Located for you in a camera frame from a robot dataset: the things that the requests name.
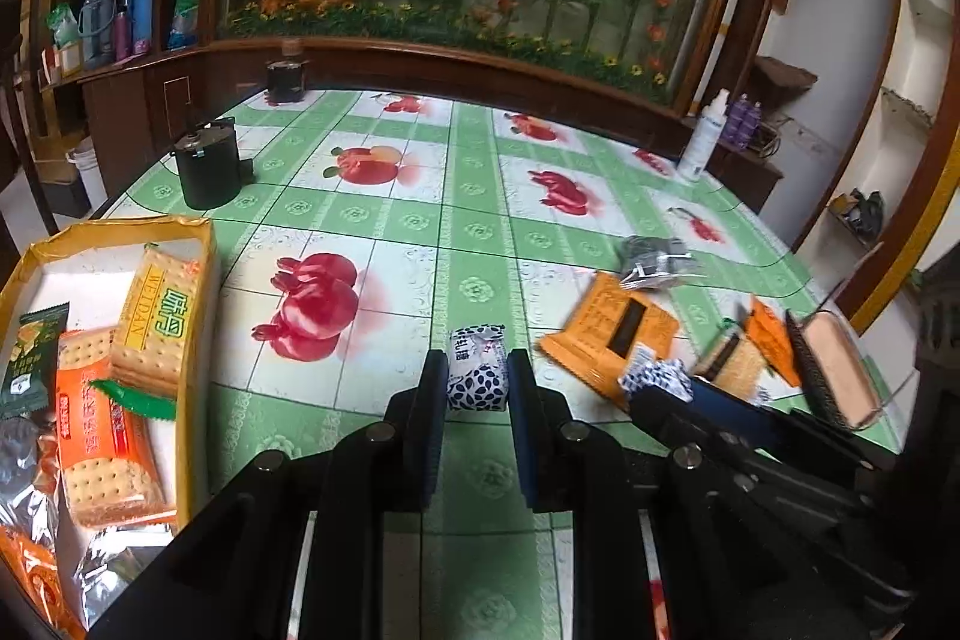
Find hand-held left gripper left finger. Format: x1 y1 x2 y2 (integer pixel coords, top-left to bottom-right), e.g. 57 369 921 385
120 351 449 640

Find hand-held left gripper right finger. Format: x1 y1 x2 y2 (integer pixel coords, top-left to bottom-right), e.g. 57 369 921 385
510 347 818 640

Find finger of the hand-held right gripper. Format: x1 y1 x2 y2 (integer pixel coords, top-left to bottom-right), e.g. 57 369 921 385
688 376 877 492
630 385 871 521

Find clear green-ended cracker packet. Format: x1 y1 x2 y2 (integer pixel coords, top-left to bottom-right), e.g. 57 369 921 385
691 319 767 399

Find blue white patterned candy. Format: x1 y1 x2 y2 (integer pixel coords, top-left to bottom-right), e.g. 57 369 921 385
448 323 509 414
621 356 695 402

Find orange black-striped snack packet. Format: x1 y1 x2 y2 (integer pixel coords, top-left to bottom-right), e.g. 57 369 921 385
538 271 680 414

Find dark clear snack packet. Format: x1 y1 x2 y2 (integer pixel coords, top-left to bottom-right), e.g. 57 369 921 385
616 235 702 290

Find yellow cardboard box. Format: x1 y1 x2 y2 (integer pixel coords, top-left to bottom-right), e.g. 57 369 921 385
0 216 218 637

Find yellow cracker packet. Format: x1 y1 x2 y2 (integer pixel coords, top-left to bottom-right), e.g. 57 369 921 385
90 242 207 420

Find silver foil snack packet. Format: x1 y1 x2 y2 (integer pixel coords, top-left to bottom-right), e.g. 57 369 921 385
79 524 175 627
0 416 59 525

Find green snack packet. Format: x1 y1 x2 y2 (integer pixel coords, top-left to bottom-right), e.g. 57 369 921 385
0 302 70 420

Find orange clear snack packet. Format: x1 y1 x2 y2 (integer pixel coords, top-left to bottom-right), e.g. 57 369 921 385
0 520 87 637

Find small orange snack packet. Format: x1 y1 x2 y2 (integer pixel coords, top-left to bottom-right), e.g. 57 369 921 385
745 295 807 387

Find dark shoes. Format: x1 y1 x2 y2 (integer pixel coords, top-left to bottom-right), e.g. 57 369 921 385
829 190 886 236

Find white spray bottle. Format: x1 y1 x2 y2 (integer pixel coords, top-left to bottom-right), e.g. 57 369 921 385
677 89 730 182

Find purple bottle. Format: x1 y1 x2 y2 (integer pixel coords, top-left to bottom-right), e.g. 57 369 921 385
726 94 751 150
742 100 766 152

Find orange cracker packet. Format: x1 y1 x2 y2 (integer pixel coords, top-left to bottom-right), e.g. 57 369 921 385
56 326 179 530

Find dark wood ornament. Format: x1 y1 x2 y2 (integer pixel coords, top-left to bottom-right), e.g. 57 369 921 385
754 53 818 97

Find black cylindrical container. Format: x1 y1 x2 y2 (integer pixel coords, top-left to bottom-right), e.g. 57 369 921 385
264 40 308 105
165 117 242 212

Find white bucket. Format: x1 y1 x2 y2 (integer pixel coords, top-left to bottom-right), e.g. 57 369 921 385
66 145 110 214

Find wooden side shelf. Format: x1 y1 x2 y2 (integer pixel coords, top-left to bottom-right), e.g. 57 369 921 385
15 0 203 221

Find green blue bottle pack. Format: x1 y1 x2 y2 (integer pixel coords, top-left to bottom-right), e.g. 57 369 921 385
166 0 202 50

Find purple flask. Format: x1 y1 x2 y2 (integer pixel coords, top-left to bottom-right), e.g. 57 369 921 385
112 6 136 62

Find blue thermos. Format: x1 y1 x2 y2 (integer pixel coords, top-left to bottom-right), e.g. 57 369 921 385
127 0 156 55

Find green bag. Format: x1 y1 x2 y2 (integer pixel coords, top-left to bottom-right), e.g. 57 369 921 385
46 4 80 49

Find cable bundle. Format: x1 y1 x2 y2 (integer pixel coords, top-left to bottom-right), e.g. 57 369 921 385
750 119 785 157

